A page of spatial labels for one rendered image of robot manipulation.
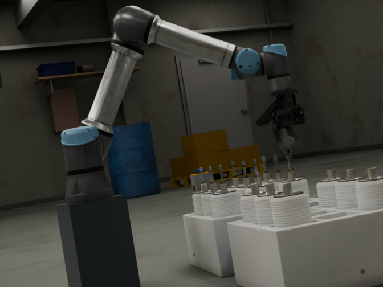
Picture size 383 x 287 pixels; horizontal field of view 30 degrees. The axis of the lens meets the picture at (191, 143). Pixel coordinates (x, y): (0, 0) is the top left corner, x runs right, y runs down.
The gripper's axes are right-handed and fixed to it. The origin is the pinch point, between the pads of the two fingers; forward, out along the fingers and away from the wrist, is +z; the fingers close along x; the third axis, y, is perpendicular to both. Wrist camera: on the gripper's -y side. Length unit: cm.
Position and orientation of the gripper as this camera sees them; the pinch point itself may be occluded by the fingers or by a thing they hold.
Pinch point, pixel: (285, 152)
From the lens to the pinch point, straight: 237.7
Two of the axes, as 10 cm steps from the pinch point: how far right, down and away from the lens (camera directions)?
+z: 1.6, 9.9, -0.2
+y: 7.1, -1.3, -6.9
